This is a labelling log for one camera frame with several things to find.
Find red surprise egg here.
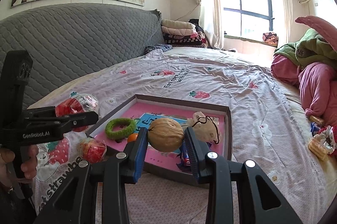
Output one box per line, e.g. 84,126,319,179
55,93,99,133

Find green fuzzy ring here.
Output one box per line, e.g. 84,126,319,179
104,117,138,141

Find orange tangerine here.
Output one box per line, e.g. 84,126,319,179
127,133,138,143

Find blue snack packet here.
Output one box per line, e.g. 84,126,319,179
176,143,211,167

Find cream drawstring pouch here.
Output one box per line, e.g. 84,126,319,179
186,111,221,145

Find brown walnut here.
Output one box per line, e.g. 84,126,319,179
147,117,185,152

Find person's left hand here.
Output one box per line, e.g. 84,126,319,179
1,145,39,189

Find blue white surprise egg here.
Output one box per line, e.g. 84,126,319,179
78,138,107,164

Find grey quilted headboard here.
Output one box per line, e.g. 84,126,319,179
1,3,163,107

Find strawberry bear bed sheet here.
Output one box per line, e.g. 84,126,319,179
32,48,331,223

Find snack wrappers pile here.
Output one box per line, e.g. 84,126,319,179
308,116,336,161

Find dark cardboard box tray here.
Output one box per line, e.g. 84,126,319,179
85,93,233,189

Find pink blue book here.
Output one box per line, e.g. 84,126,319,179
94,102,227,175

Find dark patterned cloth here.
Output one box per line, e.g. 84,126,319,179
144,44,173,54

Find pink duvet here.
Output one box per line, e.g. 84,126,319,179
271,54,336,126

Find folded blanket stack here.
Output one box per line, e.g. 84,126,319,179
161,19,210,48

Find green blanket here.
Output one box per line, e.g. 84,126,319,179
274,28,336,70

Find patterned bag on sill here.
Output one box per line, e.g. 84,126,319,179
262,31,279,46

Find pink quilted cushion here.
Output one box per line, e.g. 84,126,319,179
295,15,337,51

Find window with dark frame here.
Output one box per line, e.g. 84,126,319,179
221,0,274,41

